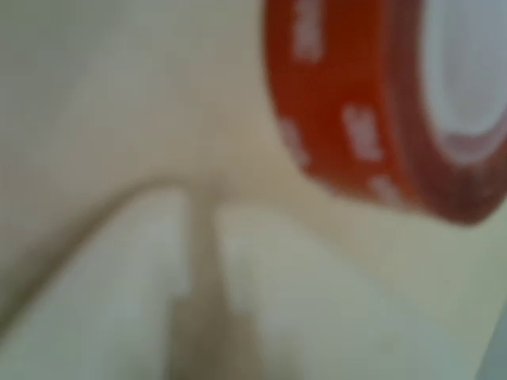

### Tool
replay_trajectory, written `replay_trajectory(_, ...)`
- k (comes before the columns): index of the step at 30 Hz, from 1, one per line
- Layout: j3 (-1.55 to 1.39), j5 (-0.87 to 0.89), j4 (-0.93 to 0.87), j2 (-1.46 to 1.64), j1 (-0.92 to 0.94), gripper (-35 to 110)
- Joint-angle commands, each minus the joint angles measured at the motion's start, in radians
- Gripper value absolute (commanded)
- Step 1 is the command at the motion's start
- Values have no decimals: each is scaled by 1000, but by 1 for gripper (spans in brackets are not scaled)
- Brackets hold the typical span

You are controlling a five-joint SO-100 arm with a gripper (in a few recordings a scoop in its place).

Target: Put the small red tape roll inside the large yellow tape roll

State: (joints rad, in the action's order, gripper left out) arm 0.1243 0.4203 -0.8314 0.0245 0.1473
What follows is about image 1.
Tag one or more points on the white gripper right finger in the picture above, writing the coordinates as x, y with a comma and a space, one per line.
317, 301

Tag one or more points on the red cube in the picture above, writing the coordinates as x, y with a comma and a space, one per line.
336, 79

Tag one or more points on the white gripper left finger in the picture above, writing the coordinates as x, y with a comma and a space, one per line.
111, 293

